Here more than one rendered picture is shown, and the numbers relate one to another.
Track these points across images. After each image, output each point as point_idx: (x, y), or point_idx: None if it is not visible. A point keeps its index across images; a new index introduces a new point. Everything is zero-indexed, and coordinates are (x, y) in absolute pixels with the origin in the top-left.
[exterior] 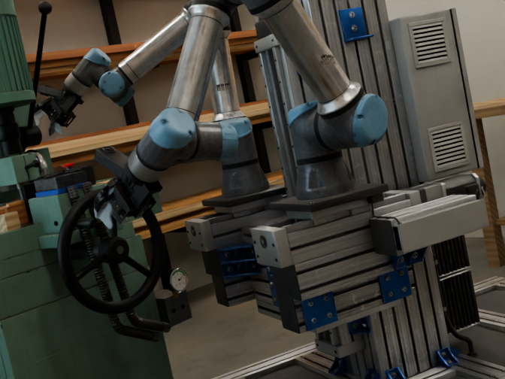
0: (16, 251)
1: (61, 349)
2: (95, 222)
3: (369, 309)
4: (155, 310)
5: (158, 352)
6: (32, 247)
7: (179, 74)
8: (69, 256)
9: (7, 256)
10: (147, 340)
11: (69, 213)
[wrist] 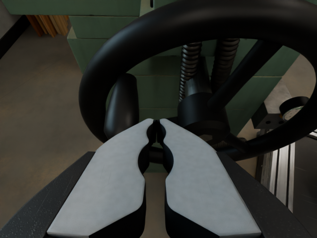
0: (102, 9)
1: (145, 107)
2: None
3: None
4: (254, 108)
5: (233, 129)
6: (130, 10)
7: None
8: (96, 119)
9: (87, 12)
10: (229, 122)
11: (105, 48)
